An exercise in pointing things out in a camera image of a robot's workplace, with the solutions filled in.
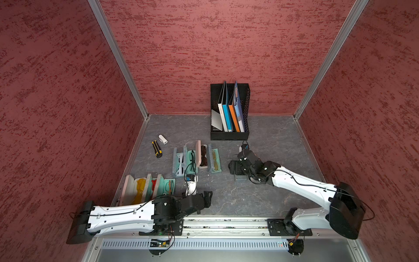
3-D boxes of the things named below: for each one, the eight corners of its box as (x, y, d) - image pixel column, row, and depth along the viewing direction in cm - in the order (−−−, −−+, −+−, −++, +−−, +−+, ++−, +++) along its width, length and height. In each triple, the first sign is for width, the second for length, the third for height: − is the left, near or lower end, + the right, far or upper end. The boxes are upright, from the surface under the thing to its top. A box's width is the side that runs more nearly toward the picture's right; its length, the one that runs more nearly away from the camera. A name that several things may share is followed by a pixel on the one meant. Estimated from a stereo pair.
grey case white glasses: (174, 178, 91) (172, 172, 85) (175, 153, 101) (172, 147, 95) (188, 176, 91) (186, 170, 86) (187, 152, 102) (185, 145, 96)
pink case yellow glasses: (128, 207, 82) (120, 202, 75) (132, 181, 90) (125, 175, 84) (152, 202, 83) (147, 197, 77) (154, 177, 92) (149, 171, 85)
